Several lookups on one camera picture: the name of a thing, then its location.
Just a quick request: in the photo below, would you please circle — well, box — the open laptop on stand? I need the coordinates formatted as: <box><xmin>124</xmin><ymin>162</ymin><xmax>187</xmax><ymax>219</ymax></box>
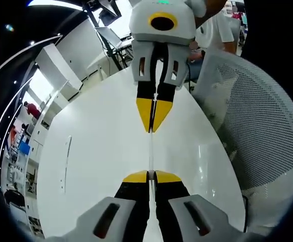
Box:
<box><xmin>96</xmin><ymin>26</ymin><xmax>128</xmax><ymax>50</ymax></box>

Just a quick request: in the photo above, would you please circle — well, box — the person's black shirt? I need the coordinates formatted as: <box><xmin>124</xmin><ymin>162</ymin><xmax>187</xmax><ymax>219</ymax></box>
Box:
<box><xmin>241</xmin><ymin>0</ymin><xmax>288</xmax><ymax>74</ymax></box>

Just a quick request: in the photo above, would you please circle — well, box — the clear food packaging bag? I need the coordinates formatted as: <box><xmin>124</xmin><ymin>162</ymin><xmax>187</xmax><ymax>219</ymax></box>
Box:
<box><xmin>186</xmin><ymin>141</ymin><xmax>238</xmax><ymax>210</ymax></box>
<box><xmin>148</xmin><ymin>93</ymin><xmax>160</xmax><ymax>242</ymax></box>

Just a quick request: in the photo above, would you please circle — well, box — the blue storage box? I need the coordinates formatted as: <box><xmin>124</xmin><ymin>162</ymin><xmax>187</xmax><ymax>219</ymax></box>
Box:
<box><xmin>19</xmin><ymin>140</ymin><xmax>31</xmax><ymax>158</ymax></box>

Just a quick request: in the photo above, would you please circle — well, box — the white table cable cover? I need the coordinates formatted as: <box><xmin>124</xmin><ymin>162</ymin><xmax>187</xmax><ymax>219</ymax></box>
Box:
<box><xmin>59</xmin><ymin>135</ymin><xmax>72</xmax><ymax>195</ymax></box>

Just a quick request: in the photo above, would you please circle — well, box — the black cable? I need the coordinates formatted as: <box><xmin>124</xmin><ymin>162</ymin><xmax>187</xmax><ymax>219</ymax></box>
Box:
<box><xmin>241</xmin><ymin>194</ymin><xmax>250</xmax><ymax>233</ymax></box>

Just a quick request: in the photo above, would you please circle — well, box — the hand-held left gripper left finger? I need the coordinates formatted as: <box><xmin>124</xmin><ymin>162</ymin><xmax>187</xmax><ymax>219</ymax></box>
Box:
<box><xmin>44</xmin><ymin>170</ymin><xmax>152</xmax><ymax>242</ymax></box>

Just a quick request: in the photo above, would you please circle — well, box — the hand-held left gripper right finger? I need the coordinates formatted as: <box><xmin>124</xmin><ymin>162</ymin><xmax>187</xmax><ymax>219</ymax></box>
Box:
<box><xmin>153</xmin><ymin>170</ymin><xmax>253</xmax><ymax>242</ymax></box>

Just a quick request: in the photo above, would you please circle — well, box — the white mesh office chair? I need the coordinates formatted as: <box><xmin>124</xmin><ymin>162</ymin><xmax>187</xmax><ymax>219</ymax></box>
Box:
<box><xmin>190</xmin><ymin>47</ymin><xmax>293</xmax><ymax>237</ymax></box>

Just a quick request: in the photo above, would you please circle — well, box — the long white workstation desk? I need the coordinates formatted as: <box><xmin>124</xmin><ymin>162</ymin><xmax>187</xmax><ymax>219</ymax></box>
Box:
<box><xmin>0</xmin><ymin>83</ymin><xmax>70</xmax><ymax>237</ymax></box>

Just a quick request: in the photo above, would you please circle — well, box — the dark hanging monitor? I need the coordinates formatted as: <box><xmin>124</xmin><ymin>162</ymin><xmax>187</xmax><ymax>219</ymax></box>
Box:
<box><xmin>82</xmin><ymin>0</ymin><xmax>122</xmax><ymax>26</ymax></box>

